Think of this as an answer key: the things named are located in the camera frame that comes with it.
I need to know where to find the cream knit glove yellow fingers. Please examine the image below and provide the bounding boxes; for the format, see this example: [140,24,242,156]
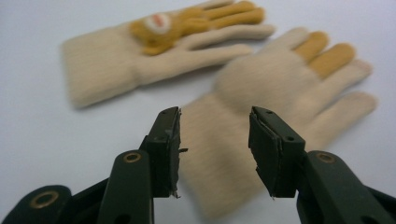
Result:
[179,26,378,220]

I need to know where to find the cream knit glove with bear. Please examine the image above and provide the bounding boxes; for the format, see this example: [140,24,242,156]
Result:
[60,0,276,109]

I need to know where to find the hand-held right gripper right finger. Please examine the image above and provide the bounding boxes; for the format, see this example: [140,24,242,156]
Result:
[247,105,306,199]

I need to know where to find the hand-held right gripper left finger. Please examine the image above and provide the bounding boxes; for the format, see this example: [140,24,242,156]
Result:
[139,105,189,199]

